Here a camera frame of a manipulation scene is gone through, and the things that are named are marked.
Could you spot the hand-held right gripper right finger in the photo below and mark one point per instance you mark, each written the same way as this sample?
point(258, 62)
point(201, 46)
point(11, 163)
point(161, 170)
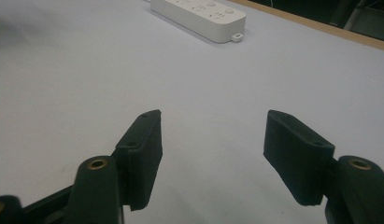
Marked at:
point(298, 161)

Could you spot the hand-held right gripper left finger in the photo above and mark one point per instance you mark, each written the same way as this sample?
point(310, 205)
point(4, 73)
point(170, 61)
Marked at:
point(139, 155)

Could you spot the white power strip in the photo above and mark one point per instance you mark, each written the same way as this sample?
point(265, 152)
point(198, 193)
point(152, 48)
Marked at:
point(201, 18)

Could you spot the grey metal stand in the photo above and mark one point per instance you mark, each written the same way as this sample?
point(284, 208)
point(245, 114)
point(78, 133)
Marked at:
point(364, 17)

